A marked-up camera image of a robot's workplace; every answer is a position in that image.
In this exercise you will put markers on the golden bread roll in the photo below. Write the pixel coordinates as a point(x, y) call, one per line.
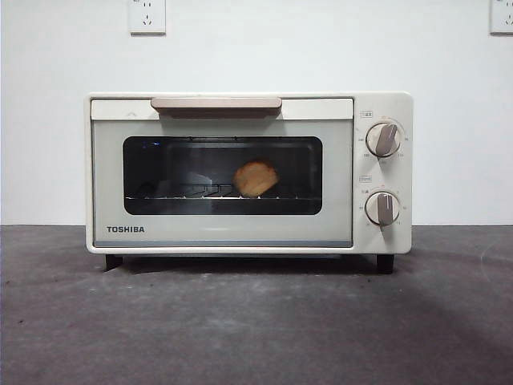
point(256, 179)

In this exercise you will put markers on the oven timer knob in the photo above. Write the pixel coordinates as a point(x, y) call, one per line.
point(383, 207)

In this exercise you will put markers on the cream Toshiba toaster oven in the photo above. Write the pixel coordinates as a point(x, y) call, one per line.
point(382, 108)

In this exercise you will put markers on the white wall socket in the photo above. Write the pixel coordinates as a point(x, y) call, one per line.
point(147, 20)
point(503, 18)

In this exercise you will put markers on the oven temperature knob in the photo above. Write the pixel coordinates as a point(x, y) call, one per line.
point(384, 139)

